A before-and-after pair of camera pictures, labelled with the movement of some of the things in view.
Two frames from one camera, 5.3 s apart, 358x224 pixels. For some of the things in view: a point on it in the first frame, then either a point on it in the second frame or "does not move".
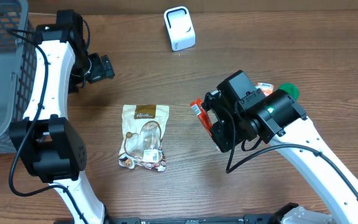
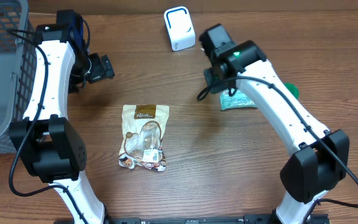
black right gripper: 219,137 -> 214,83
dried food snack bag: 144,126 does not move
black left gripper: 105,68 does not move
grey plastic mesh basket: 8,51 does not move
